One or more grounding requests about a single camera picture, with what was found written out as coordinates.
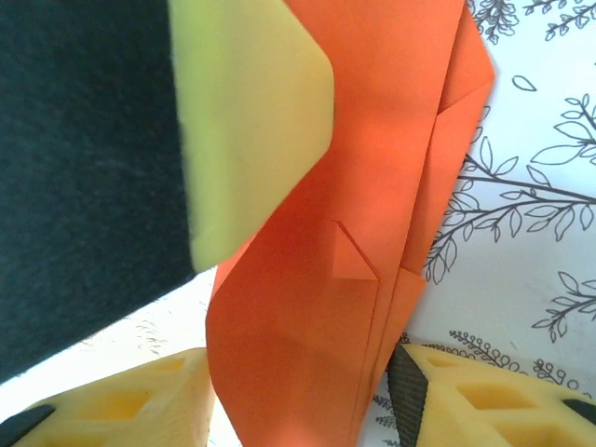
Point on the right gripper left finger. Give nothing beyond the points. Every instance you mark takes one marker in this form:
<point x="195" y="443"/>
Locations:
<point x="116" y="410"/>

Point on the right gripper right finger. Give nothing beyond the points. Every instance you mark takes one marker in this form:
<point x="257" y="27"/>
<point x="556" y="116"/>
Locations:
<point x="489" y="405"/>

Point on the floral patterned table cover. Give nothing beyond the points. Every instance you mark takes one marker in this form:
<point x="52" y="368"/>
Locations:
<point x="535" y="256"/>

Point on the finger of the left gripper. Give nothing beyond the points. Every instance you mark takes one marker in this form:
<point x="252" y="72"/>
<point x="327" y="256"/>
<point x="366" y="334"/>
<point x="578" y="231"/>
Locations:
<point x="116" y="139"/>

